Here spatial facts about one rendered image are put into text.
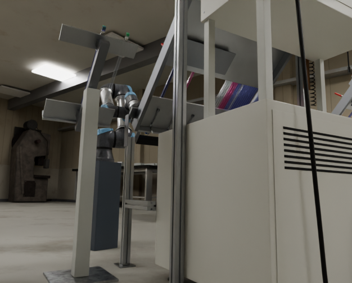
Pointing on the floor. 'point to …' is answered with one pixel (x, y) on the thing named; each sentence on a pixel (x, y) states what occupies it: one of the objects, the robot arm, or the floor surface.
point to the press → (28, 193)
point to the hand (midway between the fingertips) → (145, 125)
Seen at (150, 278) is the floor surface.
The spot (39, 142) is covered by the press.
